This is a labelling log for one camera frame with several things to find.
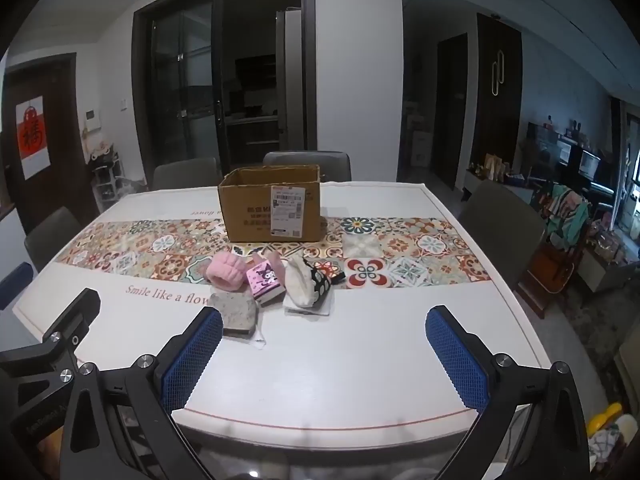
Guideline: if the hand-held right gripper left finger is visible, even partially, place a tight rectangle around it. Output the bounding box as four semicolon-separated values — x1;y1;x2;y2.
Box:
60;305;224;480

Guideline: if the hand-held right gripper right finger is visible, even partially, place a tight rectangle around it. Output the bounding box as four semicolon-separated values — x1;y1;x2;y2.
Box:
425;305;592;480

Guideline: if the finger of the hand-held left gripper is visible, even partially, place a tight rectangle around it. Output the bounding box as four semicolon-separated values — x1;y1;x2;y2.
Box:
0;288;101;387

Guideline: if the grey speckled sponge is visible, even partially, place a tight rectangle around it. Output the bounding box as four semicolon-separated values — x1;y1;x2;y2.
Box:
207;291;259;337

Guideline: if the pink cartoon tissue pack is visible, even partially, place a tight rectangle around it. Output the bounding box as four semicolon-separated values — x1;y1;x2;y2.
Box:
245;260;286;307

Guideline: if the white fluffy sock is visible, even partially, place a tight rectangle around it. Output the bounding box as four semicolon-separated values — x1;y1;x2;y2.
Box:
283;256;321;309

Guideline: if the black white patterned pouch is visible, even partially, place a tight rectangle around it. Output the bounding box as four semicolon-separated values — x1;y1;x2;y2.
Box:
305;258;347;302

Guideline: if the brown cardboard box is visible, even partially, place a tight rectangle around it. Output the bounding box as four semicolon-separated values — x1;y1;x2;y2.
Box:
218;164;324;244

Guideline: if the blue chair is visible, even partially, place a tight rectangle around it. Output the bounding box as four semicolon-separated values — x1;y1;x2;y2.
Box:
0;261;35;311

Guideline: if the grey dining chair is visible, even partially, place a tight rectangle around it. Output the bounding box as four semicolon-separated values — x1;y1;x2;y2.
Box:
23;206;84;274
263;151;352;183
152;157;221;192
458;180;547;292

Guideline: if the tile-patterned tablecloth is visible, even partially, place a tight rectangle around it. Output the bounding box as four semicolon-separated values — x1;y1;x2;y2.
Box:
12;182;544;437

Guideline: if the wooden chair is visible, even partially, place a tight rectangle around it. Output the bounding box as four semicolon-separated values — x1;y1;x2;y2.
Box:
516;232;586;320

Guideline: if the white flat cloth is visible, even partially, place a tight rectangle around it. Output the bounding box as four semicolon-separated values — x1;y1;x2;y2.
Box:
284;294;334;317

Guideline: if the dark wooden door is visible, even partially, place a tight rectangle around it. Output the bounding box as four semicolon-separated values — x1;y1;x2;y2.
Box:
2;52;99;235

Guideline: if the small storage rack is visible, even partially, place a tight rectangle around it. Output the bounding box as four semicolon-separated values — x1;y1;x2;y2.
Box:
82;132;122;202

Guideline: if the yellow toy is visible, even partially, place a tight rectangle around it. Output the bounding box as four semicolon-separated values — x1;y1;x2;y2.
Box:
586;402;624;436

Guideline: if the checkered cloth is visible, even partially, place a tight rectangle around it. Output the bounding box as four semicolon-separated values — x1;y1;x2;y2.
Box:
587;425;627;472

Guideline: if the pile of colourful clothes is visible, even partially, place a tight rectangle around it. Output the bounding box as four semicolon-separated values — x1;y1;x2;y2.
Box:
542;185;592;252

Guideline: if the red and white door poster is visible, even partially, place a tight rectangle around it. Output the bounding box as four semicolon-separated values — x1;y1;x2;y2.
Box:
15;96;51;181

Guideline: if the black media unit with screens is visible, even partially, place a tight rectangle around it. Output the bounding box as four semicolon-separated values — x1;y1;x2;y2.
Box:
526;119;617;202

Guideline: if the dark sliding glass door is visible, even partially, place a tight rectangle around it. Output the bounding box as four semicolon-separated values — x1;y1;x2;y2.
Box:
132;0;319;192

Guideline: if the silver refrigerator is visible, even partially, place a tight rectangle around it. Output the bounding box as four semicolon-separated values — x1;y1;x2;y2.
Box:
274;7;304;150

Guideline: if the dark cabinet with gold handle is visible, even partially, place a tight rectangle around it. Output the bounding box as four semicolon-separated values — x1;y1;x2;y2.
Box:
472;12;524;182

